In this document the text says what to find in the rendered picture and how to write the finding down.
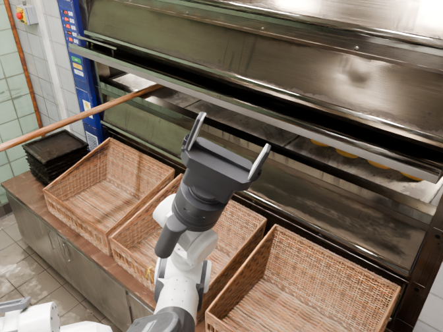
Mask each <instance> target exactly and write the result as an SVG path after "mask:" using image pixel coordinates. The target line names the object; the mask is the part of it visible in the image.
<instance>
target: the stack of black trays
mask: <svg viewBox="0 0 443 332"><path fill-rule="evenodd" d="M21 146H22V147H23V150H25V153H26V155H25V156H27V157H28V158H26V160H27V162H28V163H29V165H28V166H30V168H29V169H30V170H31V171H30V172H31V174H32V175H33V176H34V177H35V178H36V179H37V180H38V181H39V182H40V183H42V184H43V185H44V186H45V187H46V186H47V185H49V184H50V183H51V182H52V181H54V180H55V179H56V178H58V177H59V176H61V175H62V174H63V173H64V172H65V171H67V170H68V169H70V168H71V167H72V166H73V165H74V164H76V162H78V161H80V159H82V158H83V157H84V156H86V155H87V154H89V152H90V151H88V150H87V149H88V148H87V146H89V144H88V143H86V142H85V141H84V140H82V139H80V138H79V137H77V136H75V135H74V134H73V133H71V132H69V131H68V130H66V129H64V130H60V131H59V132H55V133H53V134H50V135H48V136H44V137H42V138H39V139H37V140H34V141H31V142H29V143H26V144H23V145H21Z"/></svg>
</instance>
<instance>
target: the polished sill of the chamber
mask: <svg viewBox="0 0 443 332"><path fill-rule="evenodd" d="M100 86H101V88H103V89H105V90H107V91H110V92H112V93H114V94H117V95H119V96H125V95H127V94H130V93H133V92H135V91H137V90H136V89H134V88H131V87H129V86H126V85H124V84H121V83H118V82H116V81H114V80H111V79H106V80H102V81H100ZM131 101H134V102H136V103H139V104H141V105H143V106H146V107H148V108H151V109H153V110H155V111H158V112H160V113H163V114H164V115H167V116H169V117H172V118H174V119H177V120H179V121H182V122H184V123H187V124H188V125H191V126H194V123H195V120H196V118H197V117H198V115H199V114H198V113H195V112H193V111H190V110H188V109H185V108H183V107H180V106H178V105H175V104H172V103H170V102H168V101H165V100H162V99H160V98H157V97H154V96H151V95H149V94H144V95H141V96H138V97H136V98H134V99H131ZM200 129H201V130H203V131H205V132H208V133H210V134H213V135H215V136H218V137H220V138H223V139H224V140H227V141H229V142H232V143H234V144H237V145H239V146H241V147H244V148H246V149H248V150H251V151H253V152H256V153H259V154H260V153H261V151H262V150H263V149H264V147H265V145H266V144H269V145H271V150H270V153H269V155H268V158H270V159H273V160H275V161H277V162H280V163H283V164H284V165H287V166H289V167H292V168H294V169H296V170H299V171H301V172H304V173H306V174H308V175H311V176H313V177H316V178H318V179H320V180H323V181H325V182H328V183H330V184H333V185H335V186H337V187H340V188H342V189H344V190H347V191H349V192H352V193H354V194H356V195H358V196H361V197H364V198H366V199H368V200H371V201H373V202H376V203H377V204H380V205H382V206H385V207H387V208H390V209H392V210H394V211H397V212H400V213H402V214H404V215H407V216H409V217H412V218H414V219H416V220H418V221H421V222H423V223H426V224H428V225H430V224H431V222H432V219H433V217H434V214H435V211H436V209H437V207H436V206H433V205H431V204H428V203H426V202H423V201H420V200H418V199H416V198H413V197H410V196H408V195H405V194H402V193H401V192H398V191H395V190H392V189H390V188H387V187H385V186H382V185H380V184H377V183H375V182H372V181H370V180H367V179H364V178H362V177H359V176H357V175H354V174H351V173H348V172H347V171H344V170H341V169H338V168H336V167H333V166H331V165H329V164H326V163H323V162H321V161H318V160H316V159H313V158H311V157H308V156H305V155H303V154H301V153H298V152H294V151H293V150H290V149H287V148H285V147H283V146H279V145H277V144H275V143H272V142H269V141H267V140H264V139H262V138H259V137H257V136H254V135H252V134H249V133H247V132H244V131H242V130H239V129H237V128H233V127H232V126H229V125H226V124H223V123H221V122H218V121H215V120H213V119H211V118H208V117H205V118H204V120H203V123H202V126H201V128H200Z"/></svg>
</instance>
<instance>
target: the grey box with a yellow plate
mask: <svg viewBox="0 0 443 332"><path fill-rule="evenodd" d="M21 10H22V11H23V13H21ZM16 11H17V12H18V13H21V15H22V19H20V20H19V22H20V23H23V24H26V25H31V24H37V23H38V17H37V14H36V10H35V6H32V5H28V4H27V6H23V5H17V6H16Z"/></svg>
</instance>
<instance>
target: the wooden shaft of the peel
mask: <svg viewBox="0 0 443 332"><path fill-rule="evenodd" d="M161 87H163V86H162V85H161V84H157V83H156V84H153V85H151V86H148V87H145V88H143V89H141V90H137V91H135V92H133V93H130V94H127V95H125V96H122V97H119V98H117V99H114V100H112V101H109V102H107V103H104V104H102V105H99V106H97V107H94V108H92V109H89V110H87V111H84V112H81V113H79V114H77V115H73V116H72V117H69V118H66V119H63V120H62V121H58V122H56V123H53V124H51V125H48V126H45V127H43V128H40V129H38V130H35V131H33V132H30V133H28V134H25V135H23V136H20V137H18V138H15V139H12V140H9V141H8V142H5V143H2V144H0V152H3V151H5V150H7V149H10V148H13V147H15V146H17V145H20V144H23V143H25V142H27V141H30V140H33V139H35V138H37V137H39V136H42V135H44V134H47V133H49V132H52V131H54V130H57V129H59V128H62V127H64V126H67V125H69V124H72V123H75V122H77V121H79V120H82V119H85V118H86V117H89V116H92V115H94V114H96V113H99V112H101V111H104V110H106V109H109V108H111V107H114V106H116V105H119V104H121V103H124V102H126V101H128V100H131V99H134V98H136V97H138V96H141V95H144V94H147V93H148V92H151V91H154V90H156V89H158V88H161Z"/></svg>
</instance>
